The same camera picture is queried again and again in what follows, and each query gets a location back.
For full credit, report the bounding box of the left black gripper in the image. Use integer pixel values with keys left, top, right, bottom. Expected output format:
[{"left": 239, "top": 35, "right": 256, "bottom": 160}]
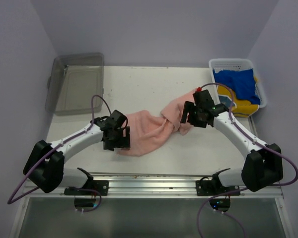
[{"left": 104, "top": 125, "right": 130, "bottom": 151}]

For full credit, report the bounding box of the pink towel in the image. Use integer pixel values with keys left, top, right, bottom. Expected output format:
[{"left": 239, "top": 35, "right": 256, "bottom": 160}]
[{"left": 118, "top": 90, "right": 195, "bottom": 157}]

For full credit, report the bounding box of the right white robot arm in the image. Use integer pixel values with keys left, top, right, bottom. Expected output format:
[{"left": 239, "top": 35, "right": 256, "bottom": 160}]
[{"left": 181, "top": 88, "right": 283, "bottom": 195}]

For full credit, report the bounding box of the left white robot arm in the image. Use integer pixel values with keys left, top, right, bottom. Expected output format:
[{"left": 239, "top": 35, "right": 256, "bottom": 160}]
[{"left": 23, "top": 110, "right": 131, "bottom": 195}]

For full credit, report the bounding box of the white plastic basket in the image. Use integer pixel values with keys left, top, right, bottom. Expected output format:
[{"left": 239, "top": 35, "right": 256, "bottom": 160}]
[{"left": 209, "top": 58, "right": 267, "bottom": 108}]

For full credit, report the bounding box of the yellow towel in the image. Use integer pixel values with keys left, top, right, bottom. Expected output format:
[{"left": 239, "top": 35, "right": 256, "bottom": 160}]
[{"left": 217, "top": 84, "right": 259, "bottom": 118}]

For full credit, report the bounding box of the blue towel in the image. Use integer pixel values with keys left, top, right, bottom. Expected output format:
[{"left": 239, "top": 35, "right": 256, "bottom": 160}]
[{"left": 213, "top": 68, "right": 261, "bottom": 105}]

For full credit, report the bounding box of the grey transparent plastic bin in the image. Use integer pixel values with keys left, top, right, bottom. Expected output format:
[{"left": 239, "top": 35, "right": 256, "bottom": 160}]
[{"left": 45, "top": 53, "right": 104, "bottom": 116}]

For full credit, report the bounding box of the aluminium mounting rail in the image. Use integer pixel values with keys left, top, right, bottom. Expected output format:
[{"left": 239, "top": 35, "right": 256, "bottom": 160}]
[{"left": 22, "top": 158, "right": 284, "bottom": 199}]

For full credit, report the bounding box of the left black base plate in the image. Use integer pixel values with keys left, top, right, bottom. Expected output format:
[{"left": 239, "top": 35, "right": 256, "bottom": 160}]
[{"left": 64, "top": 180, "right": 109, "bottom": 196}]

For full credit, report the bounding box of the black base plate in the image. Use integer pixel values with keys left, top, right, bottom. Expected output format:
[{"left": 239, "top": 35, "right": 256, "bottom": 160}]
[
  {"left": 195, "top": 177, "right": 239, "bottom": 196},
  {"left": 64, "top": 180, "right": 109, "bottom": 196}
]

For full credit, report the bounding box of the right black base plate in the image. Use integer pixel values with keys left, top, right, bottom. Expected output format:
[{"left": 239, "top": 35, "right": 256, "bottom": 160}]
[{"left": 195, "top": 177, "right": 239, "bottom": 196}]

